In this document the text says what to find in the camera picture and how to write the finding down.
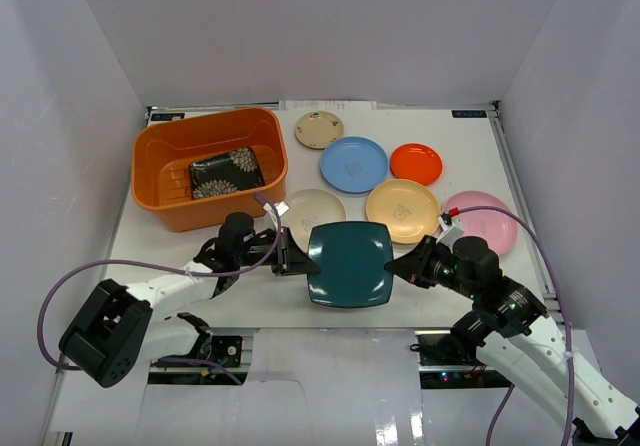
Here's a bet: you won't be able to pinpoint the orange round plate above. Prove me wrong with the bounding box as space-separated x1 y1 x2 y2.
390 143 444 186

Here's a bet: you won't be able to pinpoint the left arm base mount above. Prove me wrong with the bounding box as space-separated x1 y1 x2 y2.
147 334 251 386

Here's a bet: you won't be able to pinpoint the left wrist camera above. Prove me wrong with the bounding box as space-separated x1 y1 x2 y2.
263 201 289 224

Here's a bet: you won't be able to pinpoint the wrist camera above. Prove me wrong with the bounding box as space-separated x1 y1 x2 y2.
263 201 289 224
436 209 464 248

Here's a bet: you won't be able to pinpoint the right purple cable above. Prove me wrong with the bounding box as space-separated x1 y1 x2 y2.
449 204 575 446

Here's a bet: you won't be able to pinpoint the white paper sheets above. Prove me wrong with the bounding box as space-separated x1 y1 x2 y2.
278 100 407 111

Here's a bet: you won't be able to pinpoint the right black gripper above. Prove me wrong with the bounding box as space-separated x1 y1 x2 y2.
383 235 478 301

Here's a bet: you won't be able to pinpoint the cream round plate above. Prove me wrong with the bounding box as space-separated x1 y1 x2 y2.
281 189 346 251

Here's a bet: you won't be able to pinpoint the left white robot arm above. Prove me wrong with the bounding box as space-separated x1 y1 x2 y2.
59 212 320 388

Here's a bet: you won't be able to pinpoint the orange plastic bin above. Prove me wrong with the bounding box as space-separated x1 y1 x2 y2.
131 107 288 232

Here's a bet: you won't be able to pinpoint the blue round plate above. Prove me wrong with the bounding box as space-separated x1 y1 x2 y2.
320 136 389 194

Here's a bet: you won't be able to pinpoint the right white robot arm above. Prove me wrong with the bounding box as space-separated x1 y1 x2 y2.
385 236 639 445

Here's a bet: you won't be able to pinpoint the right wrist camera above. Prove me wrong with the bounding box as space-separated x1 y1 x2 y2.
436 209 464 248

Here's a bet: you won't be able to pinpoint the purple cable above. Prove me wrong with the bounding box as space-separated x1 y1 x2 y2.
37 191 281 386
449 204 575 446

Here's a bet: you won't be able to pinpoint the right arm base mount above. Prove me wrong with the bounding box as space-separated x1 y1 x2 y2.
409 311 510 390

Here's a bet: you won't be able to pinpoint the teal square plate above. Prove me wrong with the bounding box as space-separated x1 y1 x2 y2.
307 221 394 309

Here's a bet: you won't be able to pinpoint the black floral square plate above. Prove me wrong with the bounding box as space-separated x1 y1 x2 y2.
188 147 265 200

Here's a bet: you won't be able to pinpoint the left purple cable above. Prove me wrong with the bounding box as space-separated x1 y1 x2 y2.
37 191 281 386

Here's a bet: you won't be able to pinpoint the small beige floral plate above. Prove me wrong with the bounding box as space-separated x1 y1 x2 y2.
294 111 344 150

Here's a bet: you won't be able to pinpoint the yellow round plate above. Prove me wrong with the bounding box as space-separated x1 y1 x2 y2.
365 179 441 244

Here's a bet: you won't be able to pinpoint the pink round plate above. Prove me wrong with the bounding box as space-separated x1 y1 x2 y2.
442 190 518 255

